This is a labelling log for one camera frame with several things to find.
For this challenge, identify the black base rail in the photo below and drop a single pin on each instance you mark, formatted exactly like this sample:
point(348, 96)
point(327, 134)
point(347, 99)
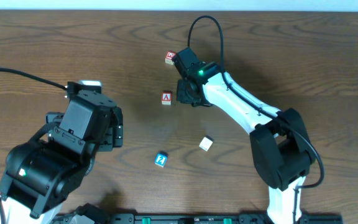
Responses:
point(89, 214)

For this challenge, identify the red letter A block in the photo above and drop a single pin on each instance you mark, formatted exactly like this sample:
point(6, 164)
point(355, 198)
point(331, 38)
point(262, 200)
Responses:
point(166, 98)

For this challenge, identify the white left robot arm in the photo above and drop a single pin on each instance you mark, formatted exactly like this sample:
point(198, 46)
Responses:
point(42, 172)

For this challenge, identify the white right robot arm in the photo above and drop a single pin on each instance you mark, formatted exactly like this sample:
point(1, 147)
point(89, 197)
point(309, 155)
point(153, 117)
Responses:
point(281, 150)

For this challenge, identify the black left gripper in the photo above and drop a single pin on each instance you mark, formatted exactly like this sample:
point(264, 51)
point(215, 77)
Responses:
point(117, 130)

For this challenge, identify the red number 3 block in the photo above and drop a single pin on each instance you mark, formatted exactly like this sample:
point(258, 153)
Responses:
point(169, 57)

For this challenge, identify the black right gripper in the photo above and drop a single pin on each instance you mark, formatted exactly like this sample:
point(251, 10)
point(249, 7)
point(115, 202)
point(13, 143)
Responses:
point(183, 92)

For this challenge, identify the plain wooden ball block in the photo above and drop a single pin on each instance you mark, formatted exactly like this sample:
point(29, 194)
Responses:
point(206, 143)

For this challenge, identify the blue number 2 block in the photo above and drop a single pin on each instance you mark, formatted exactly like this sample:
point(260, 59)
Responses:
point(160, 159)

